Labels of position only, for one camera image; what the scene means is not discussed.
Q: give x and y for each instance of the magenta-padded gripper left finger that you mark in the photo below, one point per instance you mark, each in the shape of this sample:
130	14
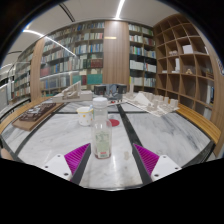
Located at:
77	159

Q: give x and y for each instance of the flat round red coaster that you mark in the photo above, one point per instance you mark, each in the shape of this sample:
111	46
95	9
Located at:
115	123

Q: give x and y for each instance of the narrow book-filled shelf unit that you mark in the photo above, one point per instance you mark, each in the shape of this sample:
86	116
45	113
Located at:
141	60

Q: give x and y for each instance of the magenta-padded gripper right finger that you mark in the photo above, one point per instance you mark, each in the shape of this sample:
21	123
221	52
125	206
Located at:
146	159

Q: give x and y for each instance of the brown architectural model on board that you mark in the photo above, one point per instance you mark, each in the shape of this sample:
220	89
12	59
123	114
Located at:
35	115

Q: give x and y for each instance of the ceiling light strip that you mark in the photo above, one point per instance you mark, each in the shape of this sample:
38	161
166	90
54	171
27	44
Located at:
119	9

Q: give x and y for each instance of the white cup with yellow rim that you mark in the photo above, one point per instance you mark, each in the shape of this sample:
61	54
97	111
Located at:
84	116

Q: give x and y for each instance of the white city block model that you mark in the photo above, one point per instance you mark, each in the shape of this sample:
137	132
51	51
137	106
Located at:
150	101

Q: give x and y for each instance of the wooden cubby shelf unit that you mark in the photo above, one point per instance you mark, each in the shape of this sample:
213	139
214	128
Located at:
181	63

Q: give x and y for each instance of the tall book-filled shelf unit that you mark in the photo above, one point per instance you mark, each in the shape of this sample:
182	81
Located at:
75	56
22	76

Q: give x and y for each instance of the clear plastic drink bottle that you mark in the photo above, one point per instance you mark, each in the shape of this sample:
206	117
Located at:
101	133

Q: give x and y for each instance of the white architectural building model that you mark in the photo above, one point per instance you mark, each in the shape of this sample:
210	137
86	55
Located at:
71	95

